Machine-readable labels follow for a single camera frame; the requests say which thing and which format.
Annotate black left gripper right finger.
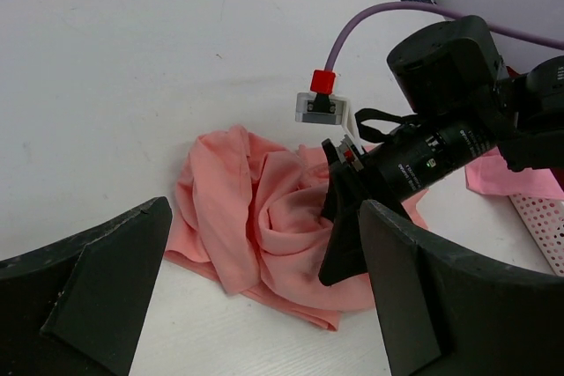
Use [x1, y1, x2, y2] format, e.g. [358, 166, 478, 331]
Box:
[360, 201, 563, 375]

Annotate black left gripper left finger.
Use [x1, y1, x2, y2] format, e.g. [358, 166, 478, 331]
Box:
[1, 196, 172, 375]

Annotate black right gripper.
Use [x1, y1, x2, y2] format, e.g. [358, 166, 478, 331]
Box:
[318, 120, 495, 286]

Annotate salmon pink t shirt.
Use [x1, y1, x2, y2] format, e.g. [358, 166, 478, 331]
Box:
[163, 123, 429, 333]

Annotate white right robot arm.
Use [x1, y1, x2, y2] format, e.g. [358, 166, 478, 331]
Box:
[318, 16, 563, 286]

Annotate white perforated laundry basket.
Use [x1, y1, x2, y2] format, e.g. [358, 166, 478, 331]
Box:
[509, 194, 564, 277]

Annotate light pink t shirt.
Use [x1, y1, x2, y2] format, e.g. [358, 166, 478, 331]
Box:
[464, 148, 563, 201]

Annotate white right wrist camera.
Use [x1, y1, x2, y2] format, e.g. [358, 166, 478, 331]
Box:
[295, 70, 361, 148]

